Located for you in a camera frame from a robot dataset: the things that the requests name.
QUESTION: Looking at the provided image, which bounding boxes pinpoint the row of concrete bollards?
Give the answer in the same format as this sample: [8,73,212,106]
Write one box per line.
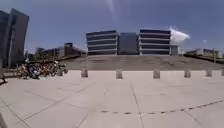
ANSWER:
[80,68,224,80]

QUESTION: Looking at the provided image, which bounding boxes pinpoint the striped building with glass middle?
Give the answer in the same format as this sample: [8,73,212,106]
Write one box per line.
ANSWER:
[85,28,179,56]

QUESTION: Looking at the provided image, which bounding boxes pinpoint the wide grey steps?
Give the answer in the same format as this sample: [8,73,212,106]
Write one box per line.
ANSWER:
[58,54,224,72]

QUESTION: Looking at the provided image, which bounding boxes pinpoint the pale concrete slab plaza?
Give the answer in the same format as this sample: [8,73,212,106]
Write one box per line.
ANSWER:
[0,69,224,128]

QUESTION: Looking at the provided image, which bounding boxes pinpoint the low dark building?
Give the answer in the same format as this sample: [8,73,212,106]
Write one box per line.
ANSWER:
[34,42,88,61]

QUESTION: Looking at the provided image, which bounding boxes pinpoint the group of parked bicycles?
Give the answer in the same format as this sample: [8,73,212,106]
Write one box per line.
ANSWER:
[13,59,69,80]

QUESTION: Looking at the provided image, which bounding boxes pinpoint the low pale building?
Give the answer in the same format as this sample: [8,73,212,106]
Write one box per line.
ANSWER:
[183,48,224,60]

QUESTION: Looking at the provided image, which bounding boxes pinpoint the tall dark glass building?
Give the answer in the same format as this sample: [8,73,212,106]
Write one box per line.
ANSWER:
[0,8,30,69]

